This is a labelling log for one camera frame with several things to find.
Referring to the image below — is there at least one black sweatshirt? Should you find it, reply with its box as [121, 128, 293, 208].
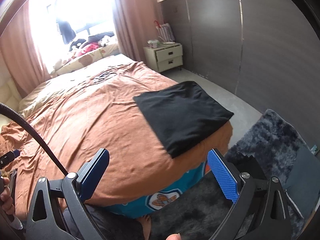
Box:
[133, 81, 234, 159]

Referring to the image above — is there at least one pile of clothes by window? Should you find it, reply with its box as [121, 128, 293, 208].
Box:
[69, 31, 115, 52]

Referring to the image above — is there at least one person left hand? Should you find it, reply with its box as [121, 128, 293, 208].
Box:
[1, 177, 15, 215]

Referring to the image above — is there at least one teal cartoon bed sheet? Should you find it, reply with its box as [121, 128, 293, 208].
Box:
[104, 161, 209, 219]

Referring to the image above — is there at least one orange bed blanket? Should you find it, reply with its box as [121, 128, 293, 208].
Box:
[0, 61, 234, 221]

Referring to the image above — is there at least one person bare foot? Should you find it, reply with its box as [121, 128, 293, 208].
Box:
[136, 215, 151, 240]

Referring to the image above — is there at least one grey shaggy rug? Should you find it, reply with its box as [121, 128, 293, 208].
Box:
[151, 109, 319, 239]

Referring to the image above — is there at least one beige pillow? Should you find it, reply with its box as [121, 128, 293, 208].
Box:
[18, 76, 81, 119]

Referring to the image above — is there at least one cream padded headboard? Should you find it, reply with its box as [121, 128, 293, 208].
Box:
[0, 55, 22, 112]

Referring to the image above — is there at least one bear print bedding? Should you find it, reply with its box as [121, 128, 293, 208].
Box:
[50, 43, 120, 77]

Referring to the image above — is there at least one pink curtain left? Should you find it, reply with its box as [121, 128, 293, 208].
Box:
[1, 2, 50, 98]

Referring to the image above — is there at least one pink curtain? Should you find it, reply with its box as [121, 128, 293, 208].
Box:
[113, 0, 163, 62]
[1, 2, 50, 98]

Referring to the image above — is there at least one white bedside nightstand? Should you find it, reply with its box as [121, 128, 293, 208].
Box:
[144, 43, 183, 73]

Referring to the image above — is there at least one striped gift bag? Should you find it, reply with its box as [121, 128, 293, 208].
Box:
[153, 20, 175, 42]

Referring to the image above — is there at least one dark grey wardrobe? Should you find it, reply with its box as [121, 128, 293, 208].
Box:
[161, 0, 319, 146]

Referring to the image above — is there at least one pink curtain right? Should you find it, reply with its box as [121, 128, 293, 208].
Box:
[113, 0, 163, 62]

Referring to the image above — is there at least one black cable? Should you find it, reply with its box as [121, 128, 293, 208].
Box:
[0, 102, 70, 177]

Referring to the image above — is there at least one thin black cord on bed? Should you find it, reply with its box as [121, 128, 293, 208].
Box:
[69, 64, 136, 84]

